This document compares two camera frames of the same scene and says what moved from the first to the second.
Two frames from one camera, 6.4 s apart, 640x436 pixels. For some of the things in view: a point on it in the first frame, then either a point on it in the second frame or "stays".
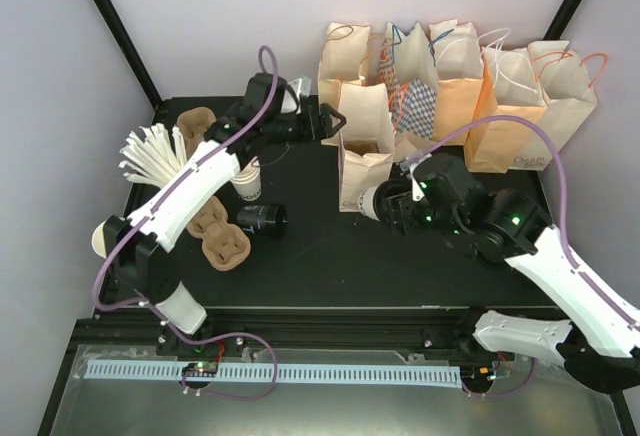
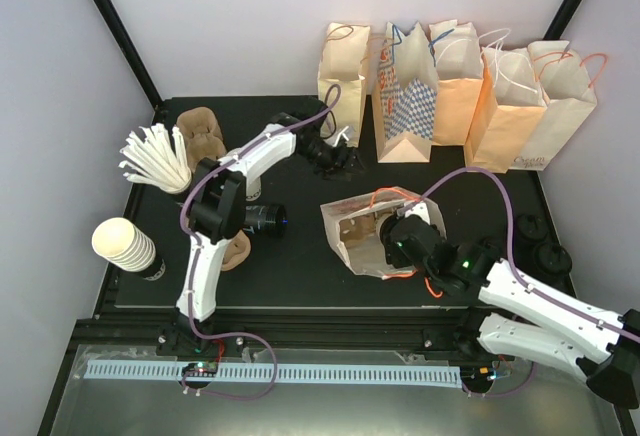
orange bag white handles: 457,64 stays
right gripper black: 400,217 -> 393,253
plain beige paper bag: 343,56 stays
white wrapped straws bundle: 152,157 stays
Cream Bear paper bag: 366,138 -> 353,223
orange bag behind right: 510,84 stays
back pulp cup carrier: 194,123 stays
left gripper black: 312,133 -> 338,164
